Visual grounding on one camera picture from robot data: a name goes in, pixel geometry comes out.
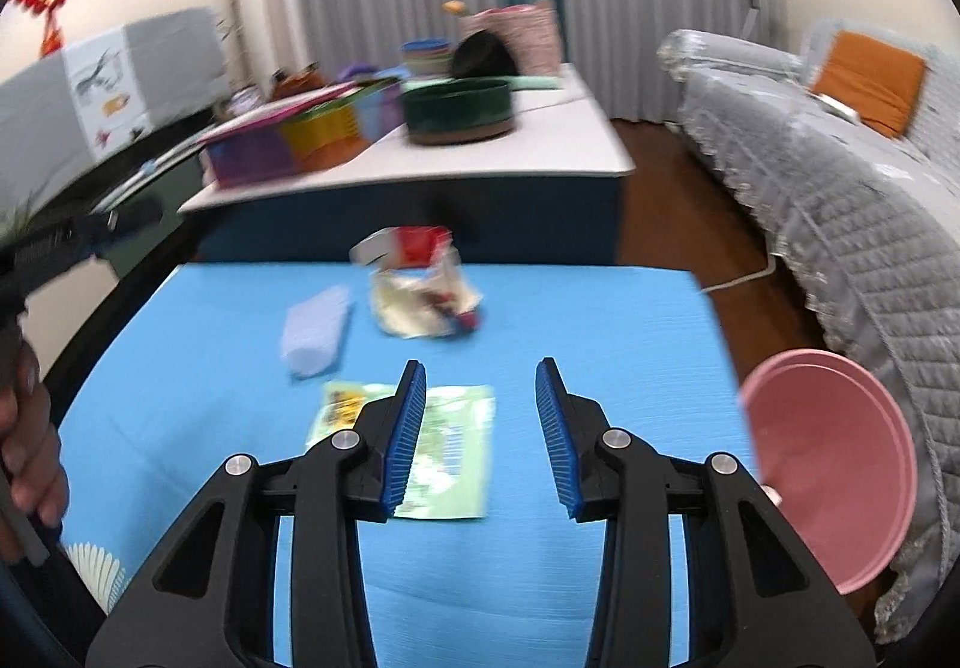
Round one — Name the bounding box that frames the crumpled white paper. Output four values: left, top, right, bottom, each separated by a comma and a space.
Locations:
350, 225, 485, 339

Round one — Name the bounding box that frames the white flat device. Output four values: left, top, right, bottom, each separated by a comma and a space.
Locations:
817, 92, 863, 124

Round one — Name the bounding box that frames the grey dust cover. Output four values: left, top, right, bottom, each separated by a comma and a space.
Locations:
0, 7, 232, 189

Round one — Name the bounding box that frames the stack of coloured plastic bowls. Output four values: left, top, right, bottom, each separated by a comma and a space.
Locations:
400, 38, 455, 77

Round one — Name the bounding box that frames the black hat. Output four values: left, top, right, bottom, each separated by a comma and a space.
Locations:
450, 31, 520, 79

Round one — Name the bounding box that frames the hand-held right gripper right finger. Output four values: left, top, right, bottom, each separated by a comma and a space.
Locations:
535, 357, 878, 668

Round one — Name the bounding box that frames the orange cushion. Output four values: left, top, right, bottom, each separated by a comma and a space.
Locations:
811, 31, 927, 139

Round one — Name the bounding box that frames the colourful striped box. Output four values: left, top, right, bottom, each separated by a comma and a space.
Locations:
201, 79, 406, 189

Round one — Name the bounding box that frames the person's left hand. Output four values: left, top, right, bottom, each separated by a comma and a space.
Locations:
0, 338, 70, 541

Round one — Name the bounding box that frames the paper sheet with drawings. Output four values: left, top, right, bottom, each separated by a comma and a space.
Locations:
64, 27, 155, 155

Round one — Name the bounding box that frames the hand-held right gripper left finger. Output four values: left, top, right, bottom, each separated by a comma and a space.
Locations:
86, 359, 428, 668

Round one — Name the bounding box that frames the white coffee table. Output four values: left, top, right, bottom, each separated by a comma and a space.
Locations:
178, 62, 638, 264

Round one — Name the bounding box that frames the pink woven basket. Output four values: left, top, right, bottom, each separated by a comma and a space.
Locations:
459, 1, 562, 77

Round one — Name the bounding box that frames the grey curtain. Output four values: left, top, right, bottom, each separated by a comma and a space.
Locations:
274, 0, 777, 122

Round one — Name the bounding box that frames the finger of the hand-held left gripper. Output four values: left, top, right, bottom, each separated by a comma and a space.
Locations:
71, 194, 164, 260

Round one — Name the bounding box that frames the pink plastic basin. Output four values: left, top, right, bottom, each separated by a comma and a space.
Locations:
739, 349, 917, 595

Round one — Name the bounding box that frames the dark green round bowl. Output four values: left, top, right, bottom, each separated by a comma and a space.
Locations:
401, 77, 518, 148

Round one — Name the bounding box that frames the grey quilted sofa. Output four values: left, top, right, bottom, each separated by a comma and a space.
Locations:
658, 19, 960, 646

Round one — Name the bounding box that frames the green snack packet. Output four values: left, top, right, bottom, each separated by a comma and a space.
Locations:
306, 379, 497, 520

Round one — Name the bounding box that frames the white power cable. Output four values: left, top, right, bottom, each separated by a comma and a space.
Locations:
701, 252, 781, 298

